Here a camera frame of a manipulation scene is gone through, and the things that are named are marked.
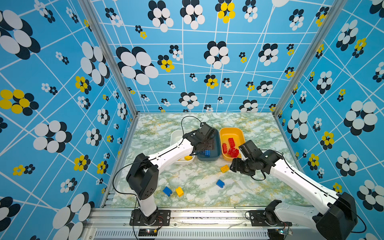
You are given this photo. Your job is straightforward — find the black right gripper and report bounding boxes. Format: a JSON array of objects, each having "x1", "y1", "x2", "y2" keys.
[{"x1": 228, "y1": 157, "x2": 256, "y2": 175}]

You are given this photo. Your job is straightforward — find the dark teal plastic bin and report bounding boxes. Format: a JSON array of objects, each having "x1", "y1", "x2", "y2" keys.
[{"x1": 197, "y1": 129, "x2": 222, "y2": 162}]

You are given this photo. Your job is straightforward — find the small red lego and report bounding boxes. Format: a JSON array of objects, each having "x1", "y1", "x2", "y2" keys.
[{"x1": 233, "y1": 149, "x2": 240, "y2": 158}]

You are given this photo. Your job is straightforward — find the red long lego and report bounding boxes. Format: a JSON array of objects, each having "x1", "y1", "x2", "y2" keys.
[
  {"x1": 222, "y1": 143, "x2": 228, "y2": 154},
  {"x1": 228, "y1": 138, "x2": 236, "y2": 148},
  {"x1": 228, "y1": 147, "x2": 236, "y2": 158}
]

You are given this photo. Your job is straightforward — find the white plastic bin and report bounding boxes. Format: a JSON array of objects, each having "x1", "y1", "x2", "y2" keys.
[{"x1": 170, "y1": 129, "x2": 196, "y2": 165}]

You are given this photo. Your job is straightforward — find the yellow plastic bin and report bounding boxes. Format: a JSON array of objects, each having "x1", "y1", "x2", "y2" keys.
[{"x1": 219, "y1": 128, "x2": 246, "y2": 162}]

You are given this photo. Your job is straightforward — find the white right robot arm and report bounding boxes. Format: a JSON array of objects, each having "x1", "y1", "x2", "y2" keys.
[{"x1": 230, "y1": 141, "x2": 358, "y2": 240}]

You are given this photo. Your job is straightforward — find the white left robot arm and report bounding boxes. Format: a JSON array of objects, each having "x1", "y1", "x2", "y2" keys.
[{"x1": 126, "y1": 122, "x2": 216, "y2": 218}]

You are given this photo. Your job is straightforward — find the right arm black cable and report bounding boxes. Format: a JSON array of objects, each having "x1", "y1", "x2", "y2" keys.
[{"x1": 260, "y1": 149, "x2": 367, "y2": 234}]

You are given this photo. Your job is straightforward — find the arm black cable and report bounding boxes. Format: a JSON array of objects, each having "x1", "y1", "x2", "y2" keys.
[
  {"x1": 260, "y1": 149, "x2": 367, "y2": 234},
  {"x1": 180, "y1": 116, "x2": 203, "y2": 142}
]

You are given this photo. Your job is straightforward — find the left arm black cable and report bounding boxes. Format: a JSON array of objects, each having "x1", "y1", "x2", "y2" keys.
[{"x1": 180, "y1": 116, "x2": 203, "y2": 142}]

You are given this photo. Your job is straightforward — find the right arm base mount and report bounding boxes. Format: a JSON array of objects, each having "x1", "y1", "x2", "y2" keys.
[{"x1": 245, "y1": 210, "x2": 293, "y2": 228}]

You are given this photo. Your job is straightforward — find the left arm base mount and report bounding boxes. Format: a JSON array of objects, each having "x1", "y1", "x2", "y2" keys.
[{"x1": 130, "y1": 209, "x2": 171, "y2": 227}]

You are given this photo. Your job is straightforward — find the aluminium front rail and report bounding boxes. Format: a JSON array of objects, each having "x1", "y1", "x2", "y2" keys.
[{"x1": 81, "y1": 207, "x2": 323, "y2": 240}]

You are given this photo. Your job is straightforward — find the aluminium corner post right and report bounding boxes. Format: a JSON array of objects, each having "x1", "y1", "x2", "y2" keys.
[{"x1": 273, "y1": 0, "x2": 348, "y2": 119}]

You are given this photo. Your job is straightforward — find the aluminium corner post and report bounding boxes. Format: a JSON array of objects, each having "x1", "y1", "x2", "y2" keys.
[
  {"x1": 79, "y1": 0, "x2": 138, "y2": 119},
  {"x1": 273, "y1": 0, "x2": 348, "y2": 119}
]

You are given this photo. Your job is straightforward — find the aluminium corner post left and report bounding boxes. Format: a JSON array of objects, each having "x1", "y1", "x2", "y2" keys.
[{"x1": 79, "y1": 0, "x2": 138, "y2": 119}]

